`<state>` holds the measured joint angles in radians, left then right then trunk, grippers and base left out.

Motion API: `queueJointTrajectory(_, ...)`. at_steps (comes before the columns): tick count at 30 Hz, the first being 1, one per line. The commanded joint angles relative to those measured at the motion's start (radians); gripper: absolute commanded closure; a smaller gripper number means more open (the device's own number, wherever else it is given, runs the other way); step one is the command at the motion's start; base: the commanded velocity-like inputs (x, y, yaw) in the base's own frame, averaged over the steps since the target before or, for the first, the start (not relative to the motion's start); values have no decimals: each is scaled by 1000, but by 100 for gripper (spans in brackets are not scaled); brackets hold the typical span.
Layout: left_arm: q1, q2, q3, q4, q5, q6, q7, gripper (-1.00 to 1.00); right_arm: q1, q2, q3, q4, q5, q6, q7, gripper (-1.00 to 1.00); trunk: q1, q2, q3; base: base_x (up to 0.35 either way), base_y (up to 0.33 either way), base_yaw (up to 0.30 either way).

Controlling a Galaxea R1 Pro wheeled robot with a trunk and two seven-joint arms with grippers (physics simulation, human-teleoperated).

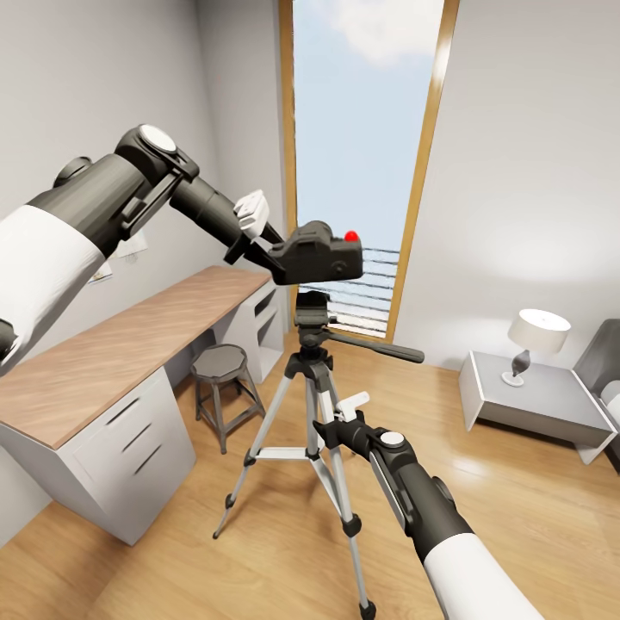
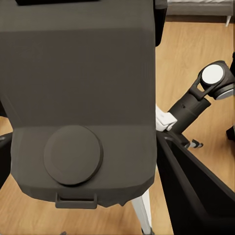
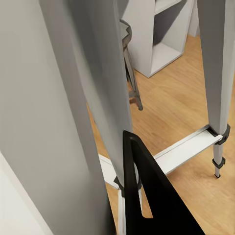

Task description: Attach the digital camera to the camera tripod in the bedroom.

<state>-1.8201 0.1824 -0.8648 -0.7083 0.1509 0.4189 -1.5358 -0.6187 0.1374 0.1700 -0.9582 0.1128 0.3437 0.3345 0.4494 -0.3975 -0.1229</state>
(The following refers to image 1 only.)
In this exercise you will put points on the table lamp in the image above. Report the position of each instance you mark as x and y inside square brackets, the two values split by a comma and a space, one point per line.
[534, 338]

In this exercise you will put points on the camera tripod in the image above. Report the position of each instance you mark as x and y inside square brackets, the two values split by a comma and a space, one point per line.
[312, 318]

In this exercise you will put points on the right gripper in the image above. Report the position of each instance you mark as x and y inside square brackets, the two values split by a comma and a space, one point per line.
[338, 432]

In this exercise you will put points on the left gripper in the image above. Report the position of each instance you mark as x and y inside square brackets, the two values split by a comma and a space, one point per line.
[219, 218]

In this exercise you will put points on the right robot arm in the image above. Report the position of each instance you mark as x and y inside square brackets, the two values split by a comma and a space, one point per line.
[469, 584]

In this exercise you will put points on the digital camera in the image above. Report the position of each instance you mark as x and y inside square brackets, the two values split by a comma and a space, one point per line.
[313, 254]

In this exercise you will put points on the map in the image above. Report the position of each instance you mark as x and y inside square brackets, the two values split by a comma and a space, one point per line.
[136, 243]

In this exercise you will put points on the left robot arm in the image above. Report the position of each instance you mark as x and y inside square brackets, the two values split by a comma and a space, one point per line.
[51, 247]

